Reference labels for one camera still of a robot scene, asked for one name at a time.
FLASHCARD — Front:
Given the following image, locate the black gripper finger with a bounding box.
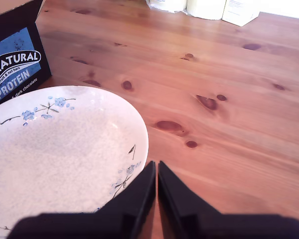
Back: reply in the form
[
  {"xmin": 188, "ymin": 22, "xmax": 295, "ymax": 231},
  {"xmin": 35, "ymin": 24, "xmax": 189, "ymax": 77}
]
[
  {"xmin": 157, "ymin": 160, "xmax": 223, "ymax": 239},
  {"xmin": 94, "ymin": 160, "xmax": 156, "ymax": 239}
]

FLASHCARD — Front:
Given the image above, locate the white floral ceramic plate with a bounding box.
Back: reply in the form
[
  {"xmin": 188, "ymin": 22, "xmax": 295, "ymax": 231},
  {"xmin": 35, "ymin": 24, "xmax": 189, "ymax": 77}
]
[{"xmin": 0, "ymin": 85, "xmax": 150, "ymax": 239}]

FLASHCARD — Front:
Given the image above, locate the snack bar carton box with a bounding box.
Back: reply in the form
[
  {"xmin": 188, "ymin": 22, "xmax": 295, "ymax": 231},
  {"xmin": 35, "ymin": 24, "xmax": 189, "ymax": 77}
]
[{"xmin": 0, "ymin": 0, "xmax": 52, "ymax": 111}]

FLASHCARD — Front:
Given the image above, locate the small white upright box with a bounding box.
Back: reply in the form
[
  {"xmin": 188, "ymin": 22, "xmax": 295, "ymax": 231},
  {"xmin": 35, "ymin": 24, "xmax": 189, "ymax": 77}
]
[{"xmin": 221, "ymin": 0, "xmax": 261, "ymax": 27}]

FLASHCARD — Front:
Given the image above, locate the yellow paper towel pack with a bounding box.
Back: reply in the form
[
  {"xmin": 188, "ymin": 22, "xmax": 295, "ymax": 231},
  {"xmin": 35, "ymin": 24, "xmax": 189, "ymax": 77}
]
[{"xmin": 146, "ymin": 0, "xmax": 227, "ymax": 21}]

